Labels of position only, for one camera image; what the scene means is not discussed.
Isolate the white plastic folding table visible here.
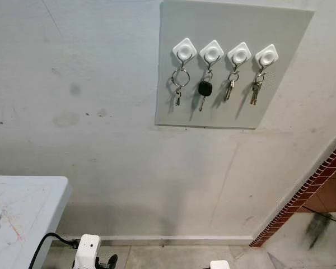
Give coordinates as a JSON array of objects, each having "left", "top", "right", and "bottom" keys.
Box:
[{"left": 0, "top": 176, "right": 72, "bottom": 269}]

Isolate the red brick trim strip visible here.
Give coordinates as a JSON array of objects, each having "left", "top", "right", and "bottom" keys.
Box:
[{"left": 249, "top": 137, "right": 336, "bottom": 247}]

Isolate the black-headed car key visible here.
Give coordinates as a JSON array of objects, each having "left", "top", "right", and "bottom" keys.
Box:
[{"left": 197, "top": 70, "right": 214, "bottom": 112}]

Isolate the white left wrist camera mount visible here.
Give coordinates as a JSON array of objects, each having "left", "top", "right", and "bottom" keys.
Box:
[{"left": 74, "top": 234, "right": 101, "bottom": 269}]

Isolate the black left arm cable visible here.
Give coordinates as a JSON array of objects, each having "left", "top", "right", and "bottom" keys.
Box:
[{"left": 28, "top": 233, "right": 79, "bottom": 269}]

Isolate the small key on large ring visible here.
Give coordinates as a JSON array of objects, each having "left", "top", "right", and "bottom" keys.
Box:
[{"left": 170, "top": 66, "right": 191, "bottom": 107}]

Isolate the silver key on ring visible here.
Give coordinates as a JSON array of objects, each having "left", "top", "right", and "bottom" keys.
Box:
[{"left": 223, "top": 70, "right": 240, "bottom": 103}]

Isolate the white square wall hook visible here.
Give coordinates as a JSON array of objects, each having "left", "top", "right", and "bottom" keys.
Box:
[
  {"left": 172, "top": 38, "right": 198, "bottom": 69},
  {"left": 227, "top": 41, "right": 253, "bottom": 72},
  {"left": 255, "top": 44, "right": 279, "bottom": 73},
  {"left": 199, "top": 40, "right": 225, "bottom": 71}
]

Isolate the grey wall-mounted backing board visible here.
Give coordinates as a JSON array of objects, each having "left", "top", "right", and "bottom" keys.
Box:
[{"left": 155, "top": 0, "right": 315, "bottom": 129}]

